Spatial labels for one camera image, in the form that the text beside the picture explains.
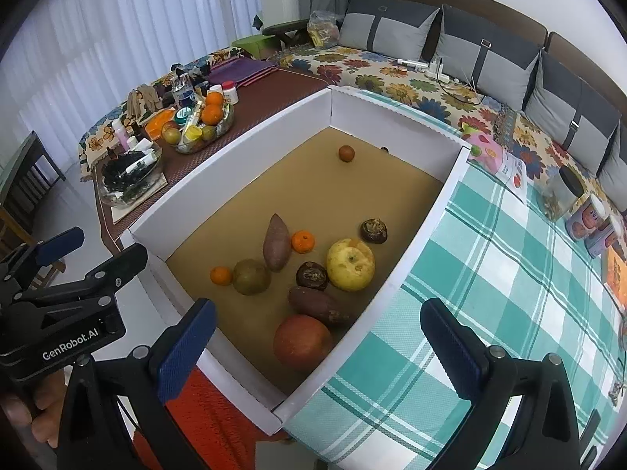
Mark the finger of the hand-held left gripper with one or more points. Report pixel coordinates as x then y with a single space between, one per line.
59 245
117 267

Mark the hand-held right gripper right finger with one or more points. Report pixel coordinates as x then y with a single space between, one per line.
453 352

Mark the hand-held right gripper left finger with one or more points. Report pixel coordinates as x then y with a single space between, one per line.
183 352

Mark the small orange tangerine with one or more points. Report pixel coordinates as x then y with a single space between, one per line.
303 241
221 275

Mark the green-brown round fruit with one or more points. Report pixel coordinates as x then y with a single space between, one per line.
251 276

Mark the large yellow apple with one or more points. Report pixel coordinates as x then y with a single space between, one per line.
350 264

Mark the dark wrinkled fruit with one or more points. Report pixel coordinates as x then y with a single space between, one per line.
311 275
374 230

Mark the small red-brown fruit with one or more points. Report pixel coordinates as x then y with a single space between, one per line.
346 152

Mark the white cardboard box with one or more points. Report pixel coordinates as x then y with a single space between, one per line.
392 122

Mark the person's left hand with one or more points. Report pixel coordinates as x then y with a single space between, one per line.
46 411

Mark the orange-red rug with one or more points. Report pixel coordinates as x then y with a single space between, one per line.
210 416

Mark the dark wooden chair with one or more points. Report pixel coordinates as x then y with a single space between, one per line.
24 181

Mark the glass bowl of dark items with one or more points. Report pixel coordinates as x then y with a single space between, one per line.
130 178

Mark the large red round fruit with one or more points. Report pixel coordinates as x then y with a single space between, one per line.
302 341

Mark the pink white bottle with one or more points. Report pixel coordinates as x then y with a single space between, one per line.
119 132

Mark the stubby sweet potato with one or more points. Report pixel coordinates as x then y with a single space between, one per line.
318 306

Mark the glass fruit bowl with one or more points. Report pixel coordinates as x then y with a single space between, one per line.
196 147

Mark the pointed sweet potato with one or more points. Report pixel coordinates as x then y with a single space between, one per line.
277 242

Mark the orange packet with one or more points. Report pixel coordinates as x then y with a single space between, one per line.
157 121

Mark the black flat device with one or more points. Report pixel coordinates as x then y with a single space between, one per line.
590 426

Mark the small green fruit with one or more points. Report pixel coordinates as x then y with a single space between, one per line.
208 133

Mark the teal lidded jar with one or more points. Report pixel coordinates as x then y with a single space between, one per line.
182 115

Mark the wooden clothespins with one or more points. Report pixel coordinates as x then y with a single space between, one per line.
144 99

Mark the orange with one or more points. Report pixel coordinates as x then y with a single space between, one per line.
212 114
214 99

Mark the orange book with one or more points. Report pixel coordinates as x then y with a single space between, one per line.
616 271

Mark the white fruit picture card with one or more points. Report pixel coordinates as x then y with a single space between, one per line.
514 176

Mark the pink printed can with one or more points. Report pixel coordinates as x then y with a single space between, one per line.
585 220

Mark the lilac printed can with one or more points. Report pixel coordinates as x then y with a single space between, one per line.
606 239

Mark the clear jar with black lid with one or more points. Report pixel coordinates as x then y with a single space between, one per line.
563 196

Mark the pink fruit picture book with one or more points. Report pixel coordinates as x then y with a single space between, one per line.
485 149

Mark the white bottle with red cap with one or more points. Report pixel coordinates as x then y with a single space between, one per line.
229 92

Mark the small green pink toy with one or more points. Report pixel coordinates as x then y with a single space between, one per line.
471 133

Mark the white sheer curtain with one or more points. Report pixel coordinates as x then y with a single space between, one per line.
122 24

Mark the purple folded cloth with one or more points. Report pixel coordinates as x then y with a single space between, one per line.
240 71

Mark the brown table mat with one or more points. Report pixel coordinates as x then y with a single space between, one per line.
274 90

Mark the grey sofa cushion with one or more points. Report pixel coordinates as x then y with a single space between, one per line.
485 61
570 103
618 156
387 27

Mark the white power strip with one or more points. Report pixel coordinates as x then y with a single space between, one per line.
438 71

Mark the wooden chair armrest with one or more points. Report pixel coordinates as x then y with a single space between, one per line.
284 29

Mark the plastic bag of snacks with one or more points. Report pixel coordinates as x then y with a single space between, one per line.
323 29

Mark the brown sofa backrest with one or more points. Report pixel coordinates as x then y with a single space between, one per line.
490 5

